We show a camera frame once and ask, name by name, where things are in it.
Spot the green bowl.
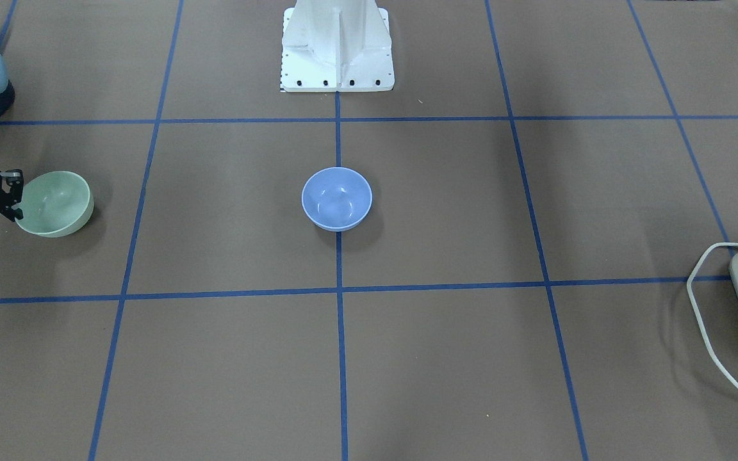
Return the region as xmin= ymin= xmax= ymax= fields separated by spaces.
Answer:
xmin=17 ymin=170 xmax=95 ymax=238

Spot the blue bowl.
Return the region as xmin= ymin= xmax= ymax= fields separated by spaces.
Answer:
xmin=300 ymin=166 xmax=374 ymax=232

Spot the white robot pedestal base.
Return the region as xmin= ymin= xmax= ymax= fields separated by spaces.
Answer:
xmin=279 ymin=1 xmax=395 ymax=93

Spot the white toaster power cable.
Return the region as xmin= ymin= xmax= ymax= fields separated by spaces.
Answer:
xmin=687 ymin=242 xmax=738 ymax=409

